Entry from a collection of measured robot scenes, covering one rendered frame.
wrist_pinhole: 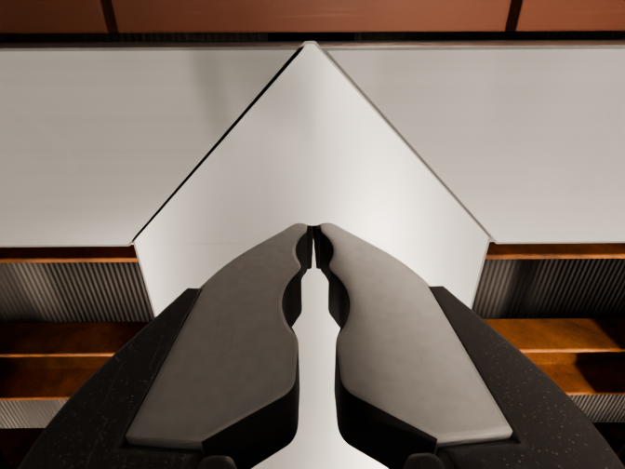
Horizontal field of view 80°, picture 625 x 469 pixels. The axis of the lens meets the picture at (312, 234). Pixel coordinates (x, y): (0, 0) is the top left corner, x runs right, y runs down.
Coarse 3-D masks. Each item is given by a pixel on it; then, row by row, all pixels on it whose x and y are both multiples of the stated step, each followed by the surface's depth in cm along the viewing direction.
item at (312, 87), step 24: (312, 48) 15; (288, 72) 15; (312, 72) 15; (336, 72) 15; (264, 96) 15; (288, 96) 15; (312, 96) 15; (336, 96) 15; (360, 96) 15; (240, 120) 16; (264, 120) 16; (288, 120) 16
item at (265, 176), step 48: (240, 144) 16; (288, 144) 16; (336, 144) 16; (384, 144) 16; (192, 192) 18; (240, 192) 18; (288, 192) 18; (336, 192) 18; (384, 192) 18; (432, 192) 18; (144, 240) 19; (192, 240) 19; (240, 240) 19; (384, 240) 19
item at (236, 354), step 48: (288, 240) 11; (240, 288) 9; (288, 288) 9; (192, 336) 8; (240, 336) 8; (288, 336) 8; (192, 384) 7; (240, 384) 7; (288, 384) 7; (144, 432) 6; (192, 432) 6; (240, 432) 6; (288, 432) 7
